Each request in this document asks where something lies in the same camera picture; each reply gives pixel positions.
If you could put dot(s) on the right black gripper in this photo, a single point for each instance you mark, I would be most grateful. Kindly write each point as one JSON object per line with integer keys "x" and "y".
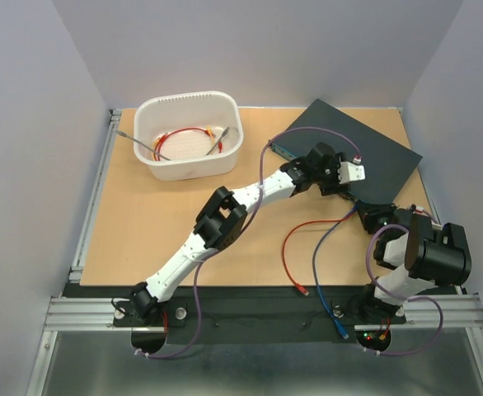
{"x": 368, "y": 211}

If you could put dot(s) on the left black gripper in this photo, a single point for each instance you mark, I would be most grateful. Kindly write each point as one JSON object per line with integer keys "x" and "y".
{"x": 335, "y": 187}

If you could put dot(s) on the dark network switch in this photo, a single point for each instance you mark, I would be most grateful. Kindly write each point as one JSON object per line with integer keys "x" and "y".
{"x": 388, "y": 165}

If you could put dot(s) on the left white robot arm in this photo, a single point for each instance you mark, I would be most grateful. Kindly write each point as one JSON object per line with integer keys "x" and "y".
{"x": 227, "y": 213}

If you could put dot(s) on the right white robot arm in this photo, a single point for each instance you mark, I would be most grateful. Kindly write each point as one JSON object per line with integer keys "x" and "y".
{"x": 410, "y": 252}

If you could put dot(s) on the white plastic tub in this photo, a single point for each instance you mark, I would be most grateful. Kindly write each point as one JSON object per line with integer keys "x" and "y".
{"x": 190, "y": 135}

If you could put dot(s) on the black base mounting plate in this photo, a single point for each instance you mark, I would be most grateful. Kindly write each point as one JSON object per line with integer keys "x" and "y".
{"x": 244, "y": 314}

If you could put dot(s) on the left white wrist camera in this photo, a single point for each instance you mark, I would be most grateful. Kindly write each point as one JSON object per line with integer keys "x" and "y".
{"x": 350, "y": 172}

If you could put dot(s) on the aluminium frame rail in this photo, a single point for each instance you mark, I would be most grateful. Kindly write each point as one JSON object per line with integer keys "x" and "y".
{"x": 77, "y": 314}

